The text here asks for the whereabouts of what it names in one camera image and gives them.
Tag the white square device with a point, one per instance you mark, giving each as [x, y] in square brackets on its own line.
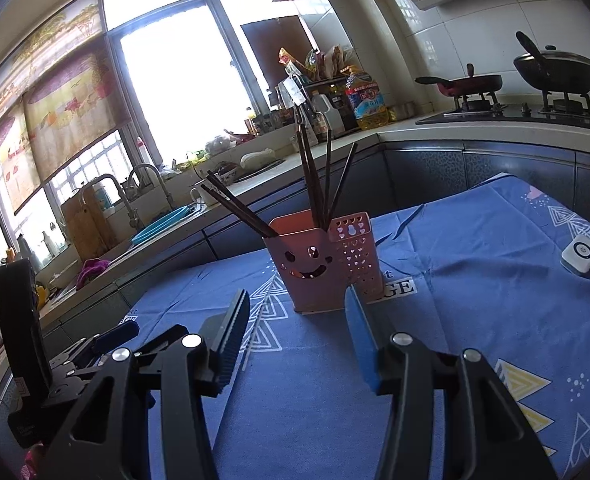
[580, 254]

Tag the white spray bottle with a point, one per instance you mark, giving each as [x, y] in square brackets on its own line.
[142, 152]

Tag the pink plastic utensil holder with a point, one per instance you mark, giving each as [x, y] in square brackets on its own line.
[310, 270]

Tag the black gas stove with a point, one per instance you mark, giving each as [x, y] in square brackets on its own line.
[515, 112]

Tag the printed window blind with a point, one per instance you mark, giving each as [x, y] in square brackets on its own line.
[60, 105]

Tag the angular steel faucet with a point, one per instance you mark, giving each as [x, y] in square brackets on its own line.
[120, 200]

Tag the round black trivet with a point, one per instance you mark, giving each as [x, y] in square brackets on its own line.
[265, 167]

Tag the person's left forearm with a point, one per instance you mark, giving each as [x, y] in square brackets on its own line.
[32, 462]

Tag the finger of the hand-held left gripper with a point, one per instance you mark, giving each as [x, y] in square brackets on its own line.
[120, 332]

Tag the pale green thermos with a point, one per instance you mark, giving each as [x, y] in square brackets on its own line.
[26, 252]

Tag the blue printed tablecloth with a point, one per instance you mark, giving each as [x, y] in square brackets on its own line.
[475, 310]

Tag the patterned ceramic bowl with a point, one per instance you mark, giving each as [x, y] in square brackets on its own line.
[226, 175]

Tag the window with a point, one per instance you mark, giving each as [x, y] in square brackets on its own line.
[175, 75]

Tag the white plastic jug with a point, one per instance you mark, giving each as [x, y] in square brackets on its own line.
[329, 115]

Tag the steel sink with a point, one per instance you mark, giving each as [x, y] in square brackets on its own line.
[120, 255]

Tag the curved steel faucet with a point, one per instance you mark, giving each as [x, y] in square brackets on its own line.
[157, 185]

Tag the metal spice rack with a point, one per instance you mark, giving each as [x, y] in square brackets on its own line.
[300, 110]

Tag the white radish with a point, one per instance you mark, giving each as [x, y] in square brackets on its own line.
[257, 158]

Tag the blue plastic basin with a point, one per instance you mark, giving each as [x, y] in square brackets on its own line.
[157, 227]

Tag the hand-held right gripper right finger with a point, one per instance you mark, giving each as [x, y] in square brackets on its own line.
[362, 340]

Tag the dark base cabinets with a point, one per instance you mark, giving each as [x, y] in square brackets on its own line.
[425, 175]

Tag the wooden cutting board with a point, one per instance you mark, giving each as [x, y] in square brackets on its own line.
[85, 225]

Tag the black wok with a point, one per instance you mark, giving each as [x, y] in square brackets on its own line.
[555, 67]

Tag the pink cloth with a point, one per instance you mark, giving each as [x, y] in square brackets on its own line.
[92, 272]

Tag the cooking oil bottle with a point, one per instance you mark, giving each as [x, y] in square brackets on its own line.
[367, 102]

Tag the brown board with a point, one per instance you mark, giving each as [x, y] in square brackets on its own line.
[270, 55]

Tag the small steel cup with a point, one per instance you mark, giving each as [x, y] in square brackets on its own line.
[404, 111]

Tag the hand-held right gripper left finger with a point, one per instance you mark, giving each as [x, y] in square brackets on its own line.
[230, 345]

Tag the red frying pan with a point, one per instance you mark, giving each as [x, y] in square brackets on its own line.
[470, 82]

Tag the pile of snack bags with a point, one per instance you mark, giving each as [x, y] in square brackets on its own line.
[320, 62]

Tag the yellow mug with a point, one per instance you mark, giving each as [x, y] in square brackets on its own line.
[41, 297]

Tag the white mug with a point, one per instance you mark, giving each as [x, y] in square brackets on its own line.
[202, 196]

